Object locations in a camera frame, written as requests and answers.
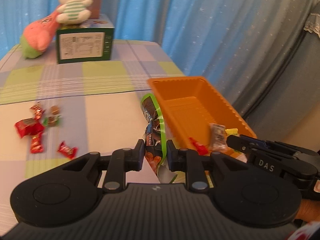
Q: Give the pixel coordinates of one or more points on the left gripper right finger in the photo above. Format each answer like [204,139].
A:
[188,161]

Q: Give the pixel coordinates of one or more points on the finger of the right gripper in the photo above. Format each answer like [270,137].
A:
[252,140]
[238,144]

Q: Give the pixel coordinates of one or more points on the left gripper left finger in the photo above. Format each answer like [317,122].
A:
[119,163]

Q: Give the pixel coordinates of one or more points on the yellow green candy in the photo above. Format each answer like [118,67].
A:
[232,131]

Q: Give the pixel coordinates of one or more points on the clear dark snack packet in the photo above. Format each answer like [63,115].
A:
[217,138]

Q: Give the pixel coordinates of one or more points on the green white snack bag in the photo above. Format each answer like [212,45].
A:
[155,139]

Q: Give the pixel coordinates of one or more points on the small red candy packet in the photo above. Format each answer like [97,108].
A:
[66,151]

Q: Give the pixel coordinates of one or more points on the green brown candy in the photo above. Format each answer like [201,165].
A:
[51,121]

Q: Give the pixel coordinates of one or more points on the red patterned candy wrapper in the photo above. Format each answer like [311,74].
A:
[37,110]

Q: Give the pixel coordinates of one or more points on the red foil packet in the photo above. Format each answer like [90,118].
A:
[28,126]

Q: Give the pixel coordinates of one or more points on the large red snack packet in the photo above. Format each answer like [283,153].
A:
[200,148]

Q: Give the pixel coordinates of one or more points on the brown cube candy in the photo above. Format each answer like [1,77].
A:
[55,110]

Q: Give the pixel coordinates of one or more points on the person right hand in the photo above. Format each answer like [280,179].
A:
[309,210]

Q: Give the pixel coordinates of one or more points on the orange plastic tray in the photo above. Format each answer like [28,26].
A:
[190,104]

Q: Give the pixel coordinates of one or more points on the plaid tablecloth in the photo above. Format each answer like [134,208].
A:
[99,106]

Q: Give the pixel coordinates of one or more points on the blue star curtain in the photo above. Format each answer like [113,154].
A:
[240,46]

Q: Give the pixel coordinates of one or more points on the green white carton box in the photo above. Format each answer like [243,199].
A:
[89,41]

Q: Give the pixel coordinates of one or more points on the grey lace cloth cover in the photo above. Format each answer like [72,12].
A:
[312,24]

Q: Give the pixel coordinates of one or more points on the pink green plush toy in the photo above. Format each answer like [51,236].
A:
[38,35]

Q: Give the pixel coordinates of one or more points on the white bunny plush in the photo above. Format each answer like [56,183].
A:
[73,11]

